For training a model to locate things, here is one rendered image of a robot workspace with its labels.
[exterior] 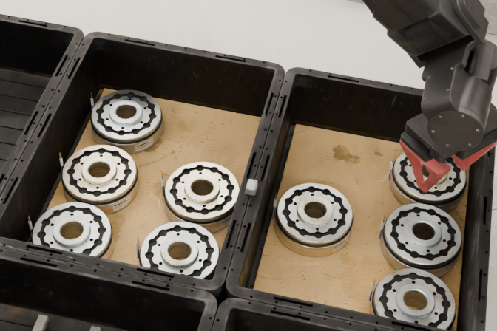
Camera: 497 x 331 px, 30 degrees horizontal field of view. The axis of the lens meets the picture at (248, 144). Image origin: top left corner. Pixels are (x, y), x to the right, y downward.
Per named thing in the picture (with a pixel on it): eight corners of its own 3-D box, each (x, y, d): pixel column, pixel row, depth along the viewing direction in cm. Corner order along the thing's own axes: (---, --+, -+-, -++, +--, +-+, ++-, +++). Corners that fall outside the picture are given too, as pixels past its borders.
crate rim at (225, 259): (89, 41, 138) (87, 29, 137) (286, 76, 135) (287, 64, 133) (-21, 253, 112) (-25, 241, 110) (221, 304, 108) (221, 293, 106)
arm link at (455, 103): (466, -19, 95) (397, 12, 100) (446, 51, 87) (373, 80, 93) (525, 63, 99) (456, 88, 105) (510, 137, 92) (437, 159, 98)
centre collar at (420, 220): (404, 216, 124) (405, 213, 123) (441, 222, 123) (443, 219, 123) (403, 245, 121) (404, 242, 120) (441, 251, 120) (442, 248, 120)
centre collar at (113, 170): (88, 155, 129) (88, 152, 129) (122, 162, 128) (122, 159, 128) (75, 182, 126) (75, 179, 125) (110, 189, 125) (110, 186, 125)
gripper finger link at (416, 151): (471, 189, 112) (487, 137, 105) (427, 215, 109) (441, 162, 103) (433, 154, 116) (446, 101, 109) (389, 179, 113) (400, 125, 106)
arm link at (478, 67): (507, 35, 99) (455, 24, 100) (498, 77, 95) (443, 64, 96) (493, 82, 104) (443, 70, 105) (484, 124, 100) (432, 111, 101)
